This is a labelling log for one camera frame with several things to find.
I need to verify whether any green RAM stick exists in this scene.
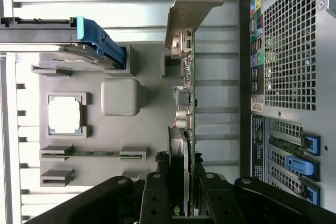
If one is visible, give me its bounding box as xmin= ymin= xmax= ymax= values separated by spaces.
xmin=41 ymin=150 xmax=146 ymax=157

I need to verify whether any green installed expansion card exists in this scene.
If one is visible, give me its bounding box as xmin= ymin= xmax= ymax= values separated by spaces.
xmin=269 ymin=133 xmax=303 ymax=156

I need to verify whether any blue expansion slot clip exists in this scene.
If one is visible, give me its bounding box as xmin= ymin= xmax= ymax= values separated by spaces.
xmin=298 ymin=177 xmax=321 ymax=207
xmin=300 ymin=131 xmax=322 ymax=156
xmin=285 ymin=154 xmax=321 ymax=182

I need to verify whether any grey plastic parts rack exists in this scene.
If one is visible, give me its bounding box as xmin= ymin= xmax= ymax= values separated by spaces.
xmin=30 ymin=42 xmax=184 ymax=188

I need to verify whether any silver CPU chip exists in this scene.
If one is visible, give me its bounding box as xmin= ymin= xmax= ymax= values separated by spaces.
xmin=48 ymin=95 xmax=82 ymax=133

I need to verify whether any grey open PC case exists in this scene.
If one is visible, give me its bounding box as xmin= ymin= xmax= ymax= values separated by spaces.
xmin=237 ymin=0 xmax=336 ymax=211

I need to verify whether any disk in blue carrier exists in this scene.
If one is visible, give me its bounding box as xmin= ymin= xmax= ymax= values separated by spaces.
xmin=0 ymin=16 xmax=127 ymax=70

